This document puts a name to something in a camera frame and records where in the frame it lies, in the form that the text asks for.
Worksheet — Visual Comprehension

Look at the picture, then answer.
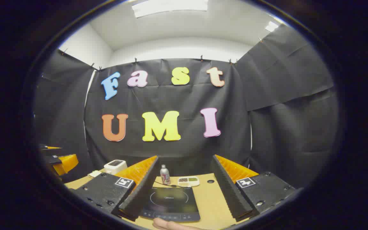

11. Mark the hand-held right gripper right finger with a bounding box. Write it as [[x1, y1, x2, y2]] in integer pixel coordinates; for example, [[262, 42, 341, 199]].
[[210, 155, 296, 222]]

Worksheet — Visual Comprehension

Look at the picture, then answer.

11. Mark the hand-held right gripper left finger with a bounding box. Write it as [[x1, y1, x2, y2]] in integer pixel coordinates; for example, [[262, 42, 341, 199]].
[[70, 156, 159, 222]]

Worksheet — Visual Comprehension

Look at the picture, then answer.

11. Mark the black induction cooktop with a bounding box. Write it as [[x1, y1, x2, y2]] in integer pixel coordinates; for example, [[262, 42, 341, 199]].
[[139, 186, 201, 222]]

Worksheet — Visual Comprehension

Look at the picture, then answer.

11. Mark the silver printed metal bottle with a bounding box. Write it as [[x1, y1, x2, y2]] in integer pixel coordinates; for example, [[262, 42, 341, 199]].
[[160, 165, 171, 185]]

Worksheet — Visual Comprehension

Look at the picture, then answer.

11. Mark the white toaster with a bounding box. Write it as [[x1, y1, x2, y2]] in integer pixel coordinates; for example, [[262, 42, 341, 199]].
[[104, 159, 128, 175]]

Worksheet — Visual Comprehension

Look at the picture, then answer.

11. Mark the white divided spice dish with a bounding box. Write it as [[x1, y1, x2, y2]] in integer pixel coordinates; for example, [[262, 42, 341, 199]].
[[178, 176, 200, 187]]

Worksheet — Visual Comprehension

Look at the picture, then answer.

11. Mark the black backdrop cloth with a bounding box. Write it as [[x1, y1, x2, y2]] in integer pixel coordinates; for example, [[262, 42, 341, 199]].
[[34, 24, 339, 189]]

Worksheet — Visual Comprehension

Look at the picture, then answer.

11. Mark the small ceiling light panel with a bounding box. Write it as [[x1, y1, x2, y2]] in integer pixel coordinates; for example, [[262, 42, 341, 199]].
[[264, 21, 279, 33]]

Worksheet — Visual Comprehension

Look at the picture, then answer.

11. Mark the large ceiling light panel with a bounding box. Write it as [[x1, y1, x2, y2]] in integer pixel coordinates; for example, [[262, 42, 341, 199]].
[[132, 0, 209, 18]]

